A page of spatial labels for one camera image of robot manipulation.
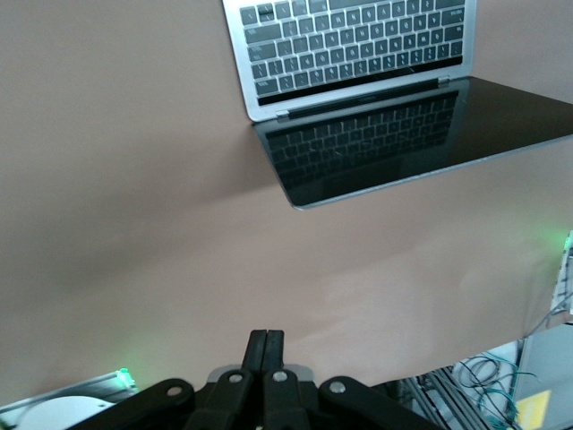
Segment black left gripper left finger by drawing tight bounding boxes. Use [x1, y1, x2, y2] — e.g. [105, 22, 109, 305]
[89, 330, 269, 430]

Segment grey cabinet with yellow label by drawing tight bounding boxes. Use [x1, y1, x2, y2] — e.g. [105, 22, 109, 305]
[512, 325, 573, 430]

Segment teal wire bundle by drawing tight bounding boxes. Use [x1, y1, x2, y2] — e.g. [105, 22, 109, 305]
[451, 351, 527, 430]

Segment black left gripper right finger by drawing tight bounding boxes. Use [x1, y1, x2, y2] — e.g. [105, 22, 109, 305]
[262, 330, 438, 430]

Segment aluminium frame rail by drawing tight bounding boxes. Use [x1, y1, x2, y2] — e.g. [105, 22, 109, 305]
[371, 365, 484, 430]

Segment silver laptop with black keyboard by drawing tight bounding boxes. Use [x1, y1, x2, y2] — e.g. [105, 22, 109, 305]
[221, 0, 573, 211]

